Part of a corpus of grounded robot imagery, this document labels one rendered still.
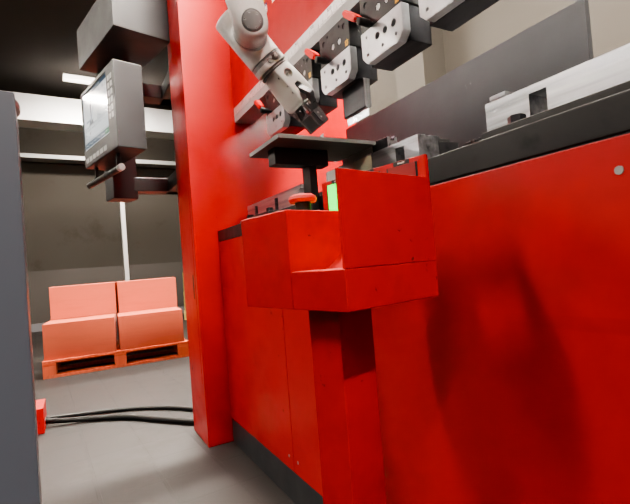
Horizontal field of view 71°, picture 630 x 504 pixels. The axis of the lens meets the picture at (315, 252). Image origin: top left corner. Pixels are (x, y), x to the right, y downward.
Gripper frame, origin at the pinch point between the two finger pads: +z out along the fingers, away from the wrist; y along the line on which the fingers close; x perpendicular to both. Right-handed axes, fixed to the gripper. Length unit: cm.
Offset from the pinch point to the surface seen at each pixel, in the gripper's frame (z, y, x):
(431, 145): 20.0, -22.5, -5.7
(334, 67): -7.1, 4.3, -17.2
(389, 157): 17.2, -13.3, -1.7
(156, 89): -65, 138, -17
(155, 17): -78, 100, -27
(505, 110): 19.3, -44.4, -4.7
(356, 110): 5.0, 1.2, -12.2
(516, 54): 25, -4, -64
